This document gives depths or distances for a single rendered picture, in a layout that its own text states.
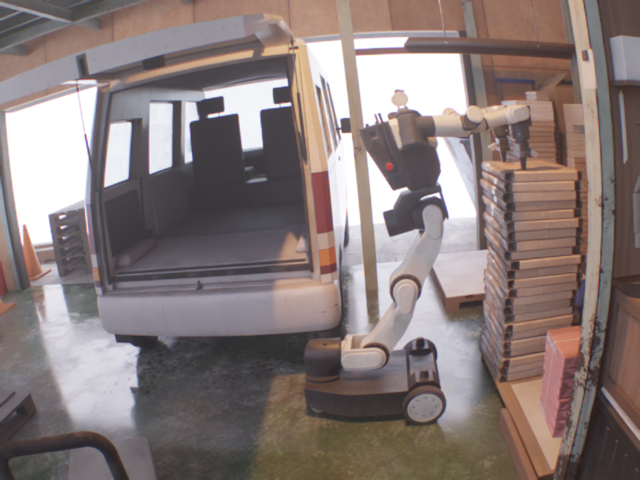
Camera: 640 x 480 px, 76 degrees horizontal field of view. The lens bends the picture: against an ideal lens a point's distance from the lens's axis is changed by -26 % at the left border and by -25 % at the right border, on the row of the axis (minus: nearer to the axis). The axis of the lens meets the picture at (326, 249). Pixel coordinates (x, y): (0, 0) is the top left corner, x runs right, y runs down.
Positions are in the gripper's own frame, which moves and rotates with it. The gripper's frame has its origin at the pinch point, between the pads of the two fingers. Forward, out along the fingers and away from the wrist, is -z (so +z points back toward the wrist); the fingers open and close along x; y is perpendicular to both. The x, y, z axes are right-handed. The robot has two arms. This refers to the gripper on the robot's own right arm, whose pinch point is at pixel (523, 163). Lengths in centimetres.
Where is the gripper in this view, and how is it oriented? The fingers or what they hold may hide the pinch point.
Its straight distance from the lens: 227.9
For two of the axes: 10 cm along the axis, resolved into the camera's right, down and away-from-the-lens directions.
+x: 0.6, -2.6, 9.7
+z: -0.9, -9.6, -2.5
